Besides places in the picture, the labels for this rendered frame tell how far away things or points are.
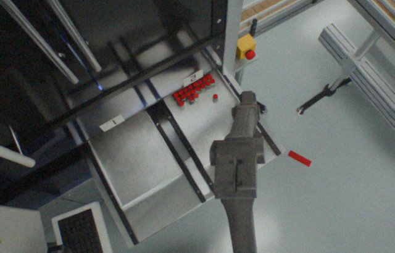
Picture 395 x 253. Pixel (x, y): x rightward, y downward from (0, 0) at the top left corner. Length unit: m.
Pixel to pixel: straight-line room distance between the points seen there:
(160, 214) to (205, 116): 0.42
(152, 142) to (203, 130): 0.21
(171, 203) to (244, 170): 0.66
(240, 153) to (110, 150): 0.77
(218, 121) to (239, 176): 0.71
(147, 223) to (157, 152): 0.27
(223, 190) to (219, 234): 1.51
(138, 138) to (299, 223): 1.27
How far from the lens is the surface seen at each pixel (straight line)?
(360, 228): 2.29
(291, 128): 2.26
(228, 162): 0.59
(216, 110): 1.28
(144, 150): 1.25
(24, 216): 1.32
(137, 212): 1.22
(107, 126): 1.17
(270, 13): 1.49
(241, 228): 0.63
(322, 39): 2.05
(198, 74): 1.19
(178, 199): 1.20
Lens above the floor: 2.07
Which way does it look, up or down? 71 degrees down
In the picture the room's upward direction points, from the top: 4 degrees counter-clockwise
